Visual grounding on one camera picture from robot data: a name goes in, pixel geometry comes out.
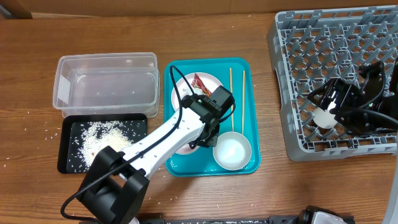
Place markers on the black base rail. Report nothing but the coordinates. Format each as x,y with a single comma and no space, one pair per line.
310,215

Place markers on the clear plastic bin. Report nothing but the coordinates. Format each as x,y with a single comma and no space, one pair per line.
111,83

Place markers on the black tray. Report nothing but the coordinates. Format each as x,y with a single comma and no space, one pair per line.
67,162

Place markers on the teal plastic tray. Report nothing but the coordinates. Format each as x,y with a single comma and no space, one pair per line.
229,71

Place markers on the small pink bowl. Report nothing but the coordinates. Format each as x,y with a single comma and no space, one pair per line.
186,149

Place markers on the grey bowl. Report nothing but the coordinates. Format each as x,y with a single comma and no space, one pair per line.
232,151

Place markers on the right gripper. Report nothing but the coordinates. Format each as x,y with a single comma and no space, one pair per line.
347,91

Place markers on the pile of rice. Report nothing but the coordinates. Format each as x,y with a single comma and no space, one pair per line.
93,136

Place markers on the red snack wrapper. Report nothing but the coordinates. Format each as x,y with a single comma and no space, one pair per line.
199,87

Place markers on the grey dishwasher rack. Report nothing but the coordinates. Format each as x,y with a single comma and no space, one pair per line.
309,48

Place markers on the large white plate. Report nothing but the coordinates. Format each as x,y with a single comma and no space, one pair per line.
209,81

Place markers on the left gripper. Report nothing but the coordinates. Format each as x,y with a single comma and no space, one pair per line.
212,139

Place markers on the white paper cup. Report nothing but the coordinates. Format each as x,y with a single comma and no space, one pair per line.
325,119

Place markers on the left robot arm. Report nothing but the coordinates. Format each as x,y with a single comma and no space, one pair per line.
115,185

